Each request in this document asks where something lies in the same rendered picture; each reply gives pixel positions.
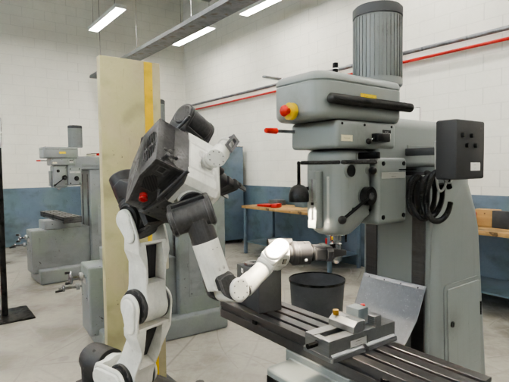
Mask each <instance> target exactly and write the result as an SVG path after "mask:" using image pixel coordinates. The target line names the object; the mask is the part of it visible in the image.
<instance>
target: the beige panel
mask: <svg viewBox="0 0 509 382"><path fill-rule="evenodd" d="M96 60H97V85H98V136H99V162H100V188H101V238H102V264H103V290H104V317H105V344H106V345H108V346H111V347H114V348H116V349H119V350H120V351H121V352H122V351H123V348H124V345H125V342H126V337H125V336H124V330H123V328H124V322H123V316H122V313H121V310H120V302H121V299H122V298H123V295H124V294H125V293H126V291H127V290H128V286H129V261H128V258H127V256H126V253H125V251H124V237H123V234H122V233H121V231H120V229H119V227H118V226H117V222H116V217H117V213H118V212H119V211H120V209H119V207H118V205H119V204H118V203H117V200H116V198H115V195H114V192H113V190H112V188H111V185H110V183H109V178H110V177H111V175H112V174H114V173H116V172H118V171H121V170H125V169H130V168H131V166H132V163H133V160H134V158H135V156H136V153H137V151H138V149H139V146H140V141H141V137H143V136H144V135H145V134H146V133H147V132H148V131H149V129H150V128H151V127H152V126H153V125H154V124H155V123H156V122H157V121H158V120H159V119H160V118H161V94H160V64H158V63H152V62H147V61H137V60H132V59H126V58H116V57H111V56H105V55H99V56H97V57H96ZM156 365H157V369H158V374H159V375H161V376H163V377H166V378H169V379H171V380H174V379H173V378H172V377H170V376H169V375H168V374H167V367H166V337H165V339H164V342H163V344H162V347H161V351H160V353H159V356H158V359H157V361H156ZM174 381H175V380H174Z"/></svg>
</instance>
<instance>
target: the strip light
mask: <svg viewBox="0 0 509 382"><path fill-rule="evenodd" d="M279 1H281V0H260V1H258V2H255V3H254V4H252V5H249V6H248V7H246V8H243V9H242V10H240V11H239V14H241V15H245V16H249V15H251V14H253V13H256V12H258V11H260V10H262V9H264V8H266V7H268V6H270V5H273V4H275V3H277V2H279ZM125 10H126V5H119V4H115V0H114V5H113V6H112V7H111V8H109V9H108V10H107V11H106V12H105V13H103V15H102V16H100V17H99V18H98V19H97V20H96V21H95V22H93V23H92V24H91V25H90V26H89V27H88V30H91V31H95V32H99V31H100V30H101V29H103V28H104V27H105V26H107V25H108V24H109V23H110V22H111V21H112V20H114V19H115V18H116V17H118V16H119V15H120V14H122V13H123V12H124V11H125ZM214 29H216V25H213V24H211V25H210V26H209V27H206V28H204V29H203V30H200V31H198V32H197V33H194V34H192V35H191V36H188V37H186V38H185V39H182V40H180V41H179V42H176V43H174V44H173V45H177V46H181V45H183V44H185V43H187V42H189V41H191V40H193V39H195V38H198V37H200V36H202V35H204V34H206V33H208V32H210V31H212V30H214Z"/></svg>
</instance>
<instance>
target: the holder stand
mask: <svg viewBox="0 0 509 382"><path fill-rule="evenodd" d="M256 261H257V260H248V261H244V263H241V264H237V277H241V276H242V275H243V274H244V273H245V272H246V271H248V270H249V269H250V268H251V267H252V266H254V265H255V264H256ZM240 303H242V304H243V305H245V306H247V307H249V308H250V309H252V310H253V311H255V312H257V313H258V314H261V313H265V312H272V311H277V310H281V309H282V303H281V270H279V271H275V270H273V272H272V273H271V274H270V275H269V276H268V278H267V279H266V280H265V281H264V282H263V283H262V284H261V285H260V286H259V287H258V288H257V289H256V290H255V292H254V293H253V294H252V295H251V296H249V297H247V298H246V299H245V300H244V301H243V302H240Z"/></svg>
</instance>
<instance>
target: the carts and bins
mask: <svg viewBox="0 0 509 382"><path fill-rule="evenodd" d="M289 282H290V293H291V303H292V305H293V306H296V307H299V308H302V309H304V310H307V311H310V312H313V313H315V314H318V315H321V316H324V317H326V318H329V317H330V315H331V314H332V313H333V309H334V308H336V309H338V310H339V311H341V312H342V311H343V299H344V288H345V278H344V277H343V276H341V275H338V274H333V273H327V272H316V271H313V272H302V273H297V274H293V275H291V276H290V277H289Z"/></svg>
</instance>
